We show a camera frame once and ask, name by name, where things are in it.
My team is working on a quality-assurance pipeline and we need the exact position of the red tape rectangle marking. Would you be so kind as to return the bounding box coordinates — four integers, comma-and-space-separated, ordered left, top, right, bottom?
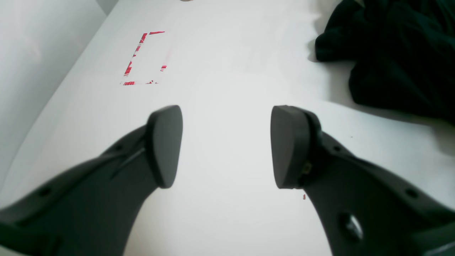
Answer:
121, 31, 170, 86

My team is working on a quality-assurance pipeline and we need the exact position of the black t-shirt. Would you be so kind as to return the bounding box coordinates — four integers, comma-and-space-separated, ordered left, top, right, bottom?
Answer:
315, 0, 455, 123

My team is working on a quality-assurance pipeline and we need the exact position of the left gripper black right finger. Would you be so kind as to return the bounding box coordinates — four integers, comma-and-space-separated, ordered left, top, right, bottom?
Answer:
270, 105, 455, 256

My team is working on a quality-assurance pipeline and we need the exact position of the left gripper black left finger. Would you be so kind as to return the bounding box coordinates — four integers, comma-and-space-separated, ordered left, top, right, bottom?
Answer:
0, 105, 183, 256

